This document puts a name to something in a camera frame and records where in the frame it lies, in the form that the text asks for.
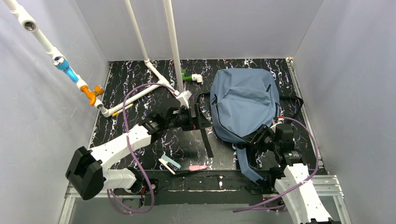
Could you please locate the orange plastic tap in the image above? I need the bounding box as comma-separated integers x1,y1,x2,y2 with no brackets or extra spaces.
80,85,105,106

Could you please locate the teal white stapler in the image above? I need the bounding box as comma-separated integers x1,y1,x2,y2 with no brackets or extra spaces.
158,154,181,175

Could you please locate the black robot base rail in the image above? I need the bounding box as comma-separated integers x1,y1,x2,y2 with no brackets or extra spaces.
112,168,288,207

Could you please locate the blue plastic tap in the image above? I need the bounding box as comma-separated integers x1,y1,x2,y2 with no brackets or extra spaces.
53,56,79,83

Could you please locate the thin white rear pipe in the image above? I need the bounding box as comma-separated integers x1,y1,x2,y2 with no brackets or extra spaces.
124,0,149,63

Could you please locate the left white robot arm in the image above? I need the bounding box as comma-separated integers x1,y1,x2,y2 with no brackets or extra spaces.
65,104,213,200

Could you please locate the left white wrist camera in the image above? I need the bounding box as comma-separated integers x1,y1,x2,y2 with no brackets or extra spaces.
176,91,192,109

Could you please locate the white slanted pvc pipe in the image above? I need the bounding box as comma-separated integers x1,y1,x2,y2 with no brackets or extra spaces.
4,0,179,118

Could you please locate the blue student backpack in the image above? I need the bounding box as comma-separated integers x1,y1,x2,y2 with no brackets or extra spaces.
195,68,304,185

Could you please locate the pink stapler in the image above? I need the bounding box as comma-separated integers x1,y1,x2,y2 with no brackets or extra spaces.
189,165,208,172

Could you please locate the white vertical pvc pipe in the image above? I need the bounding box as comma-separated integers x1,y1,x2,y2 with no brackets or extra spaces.
163,0,184,92

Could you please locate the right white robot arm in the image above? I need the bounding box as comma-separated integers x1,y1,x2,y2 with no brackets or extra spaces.
235,123,336,224

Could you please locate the green plastic tap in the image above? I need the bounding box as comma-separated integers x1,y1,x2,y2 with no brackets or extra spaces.
181,70,192,81

